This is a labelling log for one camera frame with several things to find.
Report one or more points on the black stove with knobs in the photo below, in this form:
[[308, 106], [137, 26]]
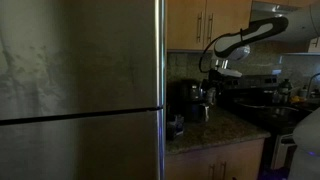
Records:
[[266, 116]]

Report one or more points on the stainless steel refrigerator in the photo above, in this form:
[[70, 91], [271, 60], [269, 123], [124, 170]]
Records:
[[80, 83]]

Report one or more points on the small dark box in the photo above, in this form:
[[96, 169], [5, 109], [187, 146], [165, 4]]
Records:
[[175, 128]]

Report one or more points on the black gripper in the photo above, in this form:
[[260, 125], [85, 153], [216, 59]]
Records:
[[226, 83]]

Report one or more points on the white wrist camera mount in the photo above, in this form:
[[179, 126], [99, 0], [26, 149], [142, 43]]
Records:
[[230, 72]]

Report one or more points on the small white container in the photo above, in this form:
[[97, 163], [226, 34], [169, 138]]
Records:
[[303, 91]]

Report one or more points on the wooden lower cabinet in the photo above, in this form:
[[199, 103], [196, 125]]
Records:
[[240, 156]]

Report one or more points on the wooden upper cabinet door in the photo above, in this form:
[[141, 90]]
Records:
[[183, 23], [230, 16]]

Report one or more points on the clear bottle with white label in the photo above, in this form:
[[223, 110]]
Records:
[[211, 97]]

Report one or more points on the steel range hood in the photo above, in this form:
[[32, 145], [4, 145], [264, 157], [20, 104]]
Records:
[[263, 8]]

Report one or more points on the wooden cabinet beside hood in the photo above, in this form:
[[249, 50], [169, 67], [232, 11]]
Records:
[[315, 45]]

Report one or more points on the curved sink faucet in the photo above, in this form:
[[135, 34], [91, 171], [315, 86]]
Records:
[[310, 83]]

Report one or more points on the small yellow item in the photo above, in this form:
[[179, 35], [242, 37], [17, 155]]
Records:
[[296, 99]]

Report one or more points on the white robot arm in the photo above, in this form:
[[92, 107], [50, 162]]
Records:
[[253, 33]]

